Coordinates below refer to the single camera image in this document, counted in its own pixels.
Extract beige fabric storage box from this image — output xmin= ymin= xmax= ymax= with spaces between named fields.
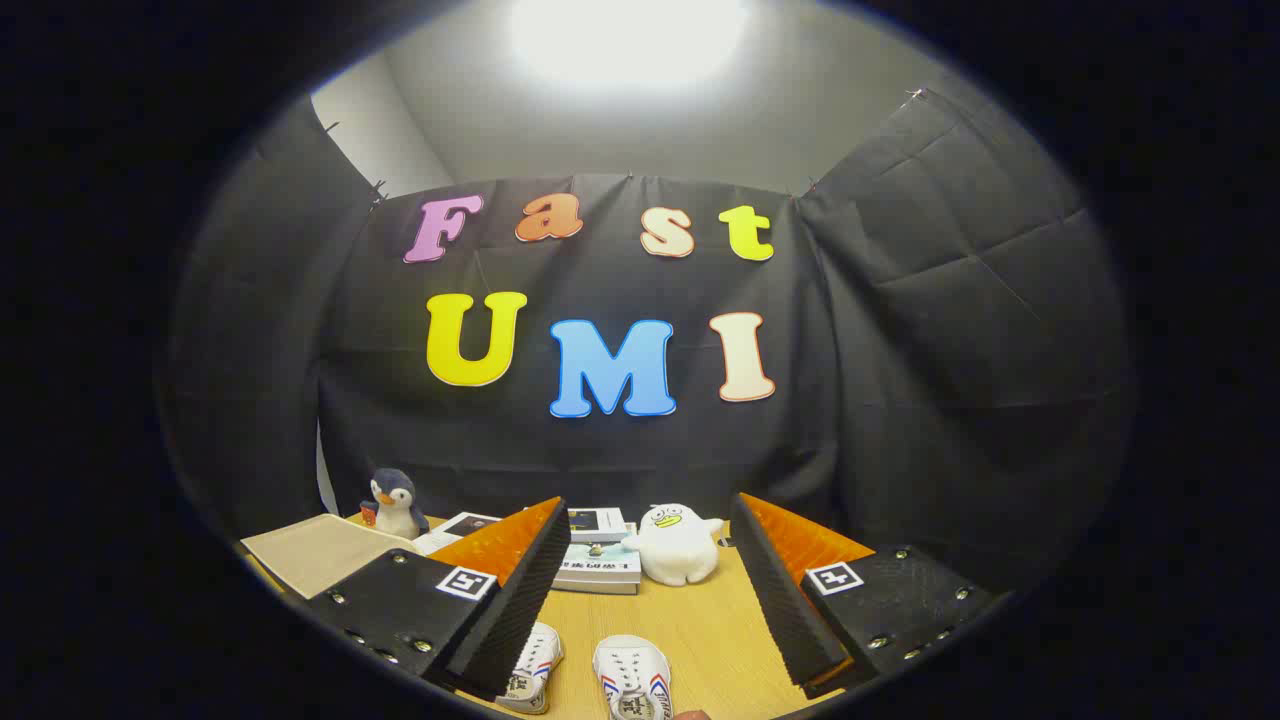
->
xmin=240 ymin=514 xmax=421 ymax=601

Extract white canvas shoe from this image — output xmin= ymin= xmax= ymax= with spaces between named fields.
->
xmin=495 ymin=622 xmax=566 ymax=715
xmin=592 ymin=635 xmax=673 ymax=720

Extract white duck plush toy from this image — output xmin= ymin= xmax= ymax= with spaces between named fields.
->
xmin=622 ymin=503 xmax=725 ymax=587

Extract white book with portrait cover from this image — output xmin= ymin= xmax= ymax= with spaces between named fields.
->
xmin=412 ymin=512 xmax=503 ymax=556

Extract grey penguin plush toy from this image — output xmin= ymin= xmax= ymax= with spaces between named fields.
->
xmin=360 ymin=468 xmax=431 ymax=541

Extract thick book with pale teal cover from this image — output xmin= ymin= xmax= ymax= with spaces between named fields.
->
xmin=552 ymin=543 xmax=643 ymax=586

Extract white book with blue picture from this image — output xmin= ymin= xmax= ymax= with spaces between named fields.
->
xmin=566 ymin=507 xmax=629 ymax=546

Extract bright ceiling light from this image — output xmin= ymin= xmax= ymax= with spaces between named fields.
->
xmin=508 ymin=0 xmax=751 ymax=96

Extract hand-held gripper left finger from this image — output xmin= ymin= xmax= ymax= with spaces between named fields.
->
xmin=303 ymin=496 xmax=571 ymax=701

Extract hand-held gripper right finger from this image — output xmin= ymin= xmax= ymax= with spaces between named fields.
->
xmin=730 ymin=492 xmax=1001 ymax=699

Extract black backdrop cloth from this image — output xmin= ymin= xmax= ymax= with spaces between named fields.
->
xmin=160 ymin=88 xmax=1136 ymax=591

